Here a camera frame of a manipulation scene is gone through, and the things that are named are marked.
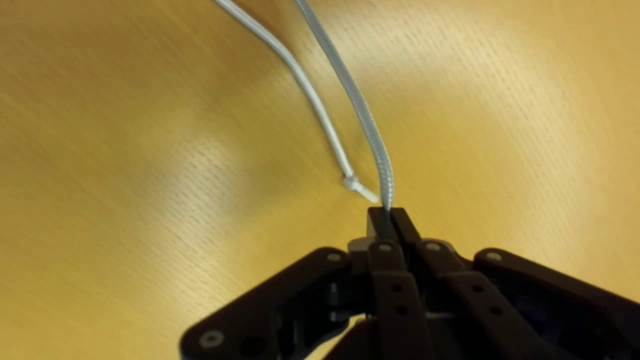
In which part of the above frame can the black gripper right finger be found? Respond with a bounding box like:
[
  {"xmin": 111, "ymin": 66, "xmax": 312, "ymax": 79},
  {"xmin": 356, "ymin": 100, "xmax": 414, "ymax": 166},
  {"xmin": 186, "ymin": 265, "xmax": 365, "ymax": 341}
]
[{"xmin": 391, "ymin": 208, "xmax": 640, "ymax": 360}]

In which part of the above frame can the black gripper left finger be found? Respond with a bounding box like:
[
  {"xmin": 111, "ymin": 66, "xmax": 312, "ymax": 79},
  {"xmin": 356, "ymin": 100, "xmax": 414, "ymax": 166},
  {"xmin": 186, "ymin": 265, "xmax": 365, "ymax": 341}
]
[{"xmin": 178, "ymin": 205, "xmax": 417, "ymax": 360}]

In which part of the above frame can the long white rope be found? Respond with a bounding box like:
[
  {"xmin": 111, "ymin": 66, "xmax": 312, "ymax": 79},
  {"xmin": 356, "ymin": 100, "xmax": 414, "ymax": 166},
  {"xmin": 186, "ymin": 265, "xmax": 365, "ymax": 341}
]
[{"xmin": 214, "ymin": 0, "xmax": 398, "ymax": 211}]

